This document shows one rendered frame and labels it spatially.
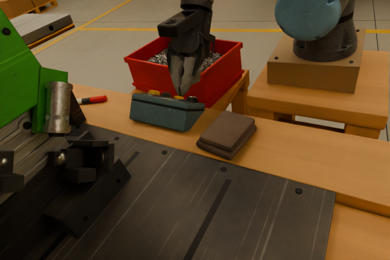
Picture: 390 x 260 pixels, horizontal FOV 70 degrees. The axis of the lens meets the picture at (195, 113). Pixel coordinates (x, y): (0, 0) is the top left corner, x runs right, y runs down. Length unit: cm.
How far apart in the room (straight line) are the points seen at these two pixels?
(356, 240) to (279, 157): 16
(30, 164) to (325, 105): 61
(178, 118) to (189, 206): 20
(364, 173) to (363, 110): 24
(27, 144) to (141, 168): 19
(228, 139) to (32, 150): 32
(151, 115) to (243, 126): 20
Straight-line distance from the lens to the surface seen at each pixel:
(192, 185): 48
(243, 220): 44
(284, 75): 78
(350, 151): 54
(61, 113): 46
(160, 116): 60
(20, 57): 48
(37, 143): 50
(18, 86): 47
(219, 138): 51
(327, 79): 76
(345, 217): 48
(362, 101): 76
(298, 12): 58
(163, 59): 95
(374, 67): 90
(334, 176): 50
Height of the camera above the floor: 127
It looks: 36 degrees down
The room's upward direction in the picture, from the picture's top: 11 degrees counter-clockwise
